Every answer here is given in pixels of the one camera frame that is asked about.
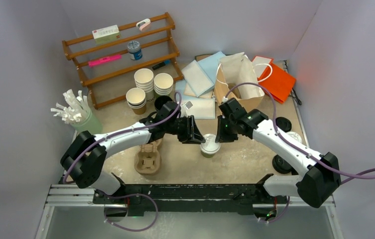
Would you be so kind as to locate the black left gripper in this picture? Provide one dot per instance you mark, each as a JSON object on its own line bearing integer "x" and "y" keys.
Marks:
{"x": 195, "y": 135}

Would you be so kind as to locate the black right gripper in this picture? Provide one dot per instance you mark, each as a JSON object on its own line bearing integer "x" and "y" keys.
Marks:
{"x": 222, "y": 137}

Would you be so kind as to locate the green paper coffee cup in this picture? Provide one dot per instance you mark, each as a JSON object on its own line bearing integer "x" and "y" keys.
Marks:
{"x": 208, "y": 154}

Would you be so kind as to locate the kraft brown paper bag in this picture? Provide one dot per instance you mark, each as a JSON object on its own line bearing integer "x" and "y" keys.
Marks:
{"x": 234, "y": 76}

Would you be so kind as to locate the brown pulp cup carrier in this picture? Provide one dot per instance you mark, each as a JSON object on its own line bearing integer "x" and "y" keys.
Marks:
{"x": 147, "y": 160}

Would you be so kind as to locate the white paper cup stack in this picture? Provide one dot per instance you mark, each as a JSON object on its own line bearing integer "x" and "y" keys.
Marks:
{"x": 144, "y": 80}

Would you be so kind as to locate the orange paper bag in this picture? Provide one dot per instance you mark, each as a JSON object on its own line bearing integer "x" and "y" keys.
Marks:
{"x": 274, "y": 78}

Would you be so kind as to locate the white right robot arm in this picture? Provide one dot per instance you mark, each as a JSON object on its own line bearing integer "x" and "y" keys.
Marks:
{"x": 316, "y": 175}

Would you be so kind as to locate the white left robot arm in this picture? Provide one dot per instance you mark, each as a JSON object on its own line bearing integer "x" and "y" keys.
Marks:
{"x": 84, "y": 159}

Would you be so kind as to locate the white coffee cup lid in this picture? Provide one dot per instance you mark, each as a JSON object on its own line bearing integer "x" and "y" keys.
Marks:
{"x": 295, "y": 136}

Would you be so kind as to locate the black paper cup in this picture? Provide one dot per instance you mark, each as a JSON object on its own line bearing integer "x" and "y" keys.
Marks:
{"x": 160, "y": 101}

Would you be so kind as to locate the light blue paper bag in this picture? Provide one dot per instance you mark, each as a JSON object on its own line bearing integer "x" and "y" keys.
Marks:
{"x": 197, "y": 87}

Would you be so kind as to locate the black blue marker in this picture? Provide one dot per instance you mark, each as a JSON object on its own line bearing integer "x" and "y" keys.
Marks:
{"x": 161, "y": 64}

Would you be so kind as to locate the blue white jar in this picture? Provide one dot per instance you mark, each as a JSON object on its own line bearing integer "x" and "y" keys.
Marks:
{"x": 134, "y": 49}

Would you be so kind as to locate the pink highlighter marker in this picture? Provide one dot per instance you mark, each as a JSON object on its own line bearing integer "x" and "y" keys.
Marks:
{"x": 104, "y": 60}

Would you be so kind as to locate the green cup with straws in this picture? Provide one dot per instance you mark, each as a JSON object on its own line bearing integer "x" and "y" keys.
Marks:
{"x": 77, "y": 113}

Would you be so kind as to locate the pink white small device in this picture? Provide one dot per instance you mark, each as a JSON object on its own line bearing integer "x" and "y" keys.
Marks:
{"x": 143, "y": 25}

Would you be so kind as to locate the white green box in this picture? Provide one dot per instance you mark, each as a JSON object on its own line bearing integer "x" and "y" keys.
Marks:
{"x": 106, "y": 34}

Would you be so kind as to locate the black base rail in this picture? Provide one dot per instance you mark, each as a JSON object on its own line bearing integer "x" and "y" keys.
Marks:
{"x": 243, "y": 199}

